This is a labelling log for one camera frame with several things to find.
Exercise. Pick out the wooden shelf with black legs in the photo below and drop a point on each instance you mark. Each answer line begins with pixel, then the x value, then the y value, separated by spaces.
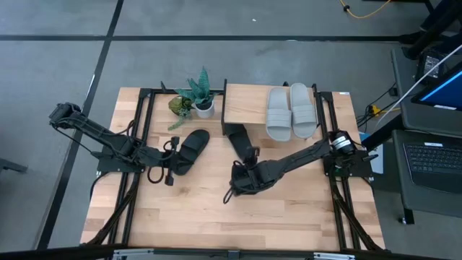
pixel 245 104

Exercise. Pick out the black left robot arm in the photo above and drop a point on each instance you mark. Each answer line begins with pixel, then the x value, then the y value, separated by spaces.
pixel 94 131

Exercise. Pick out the black furniture foot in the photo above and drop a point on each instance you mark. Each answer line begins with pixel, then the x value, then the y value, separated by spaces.
pixel 11 165

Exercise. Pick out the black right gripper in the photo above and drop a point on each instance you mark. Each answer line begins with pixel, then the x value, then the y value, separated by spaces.
pixel 249 178

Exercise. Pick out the white rod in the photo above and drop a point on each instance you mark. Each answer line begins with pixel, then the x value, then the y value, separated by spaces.
pixel 433 70

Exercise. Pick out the monitor with blue screen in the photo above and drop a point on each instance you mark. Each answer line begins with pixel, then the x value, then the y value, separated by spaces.
pixel 447 90

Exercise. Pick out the yellow plug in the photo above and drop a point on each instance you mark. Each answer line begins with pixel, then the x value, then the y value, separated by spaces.
pixel 376 109

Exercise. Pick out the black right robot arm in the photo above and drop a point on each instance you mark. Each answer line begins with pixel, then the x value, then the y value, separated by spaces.
pixel 303 155

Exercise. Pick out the black metal table frame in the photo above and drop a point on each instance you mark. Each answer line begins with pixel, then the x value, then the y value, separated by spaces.
pixel 339 231

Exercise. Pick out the dark grey desk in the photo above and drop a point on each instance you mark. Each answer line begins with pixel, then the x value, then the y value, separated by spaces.
pixel 433 204

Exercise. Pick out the small trailing succulent plant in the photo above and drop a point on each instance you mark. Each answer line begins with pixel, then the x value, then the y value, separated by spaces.
pixel 177 104

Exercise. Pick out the black power brick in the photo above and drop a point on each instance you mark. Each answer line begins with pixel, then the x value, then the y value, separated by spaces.
pixel 429 65

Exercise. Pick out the black laptop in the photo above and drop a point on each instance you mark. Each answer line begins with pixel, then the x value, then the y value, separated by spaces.
pixel 433 162

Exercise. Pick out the black diagonal pole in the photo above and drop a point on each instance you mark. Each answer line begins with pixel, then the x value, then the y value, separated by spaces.
pixel 433 36
pixel 382 134

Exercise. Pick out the black foam slide sandal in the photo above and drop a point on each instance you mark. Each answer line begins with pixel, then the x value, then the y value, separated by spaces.
pixel 195 144
pixel 238 139

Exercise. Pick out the person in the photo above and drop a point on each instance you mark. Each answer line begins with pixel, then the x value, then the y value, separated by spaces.
pixel 411 36

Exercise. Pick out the white paper sheet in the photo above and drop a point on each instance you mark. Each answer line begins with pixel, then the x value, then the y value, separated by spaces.
pixel 378 164

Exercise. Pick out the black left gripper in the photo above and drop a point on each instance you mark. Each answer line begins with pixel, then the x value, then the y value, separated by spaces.
pixel 167 160

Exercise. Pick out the black crossbar with silver brackets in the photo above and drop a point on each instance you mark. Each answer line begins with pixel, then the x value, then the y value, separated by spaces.
pixel 274 254

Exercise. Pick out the snake plant in white pot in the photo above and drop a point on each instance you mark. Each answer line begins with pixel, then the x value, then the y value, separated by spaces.
pixel 205 112

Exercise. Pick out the grey foam slide sandal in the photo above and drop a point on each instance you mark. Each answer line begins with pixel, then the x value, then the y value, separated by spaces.
pixel 278 115
pixel 304 115

